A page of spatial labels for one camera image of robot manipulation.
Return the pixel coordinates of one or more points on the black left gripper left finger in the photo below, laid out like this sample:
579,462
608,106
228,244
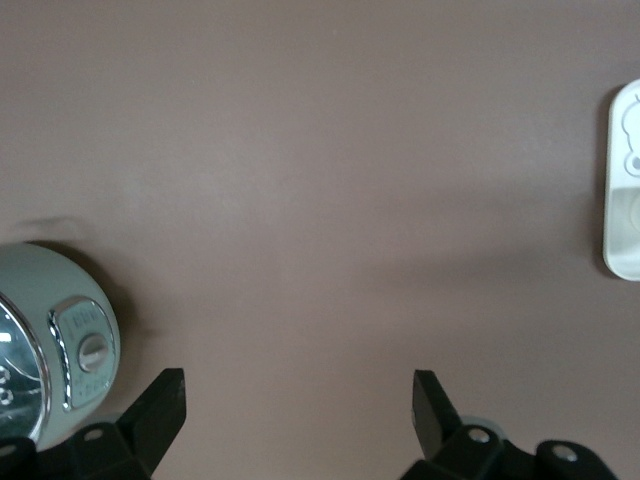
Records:
150,420

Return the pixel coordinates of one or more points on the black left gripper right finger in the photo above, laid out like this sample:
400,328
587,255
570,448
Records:
440,425

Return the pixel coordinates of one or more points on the cream tray with bear print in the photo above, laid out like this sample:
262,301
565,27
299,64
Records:
616,135

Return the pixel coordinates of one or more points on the glass pot lid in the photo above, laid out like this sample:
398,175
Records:
17,360

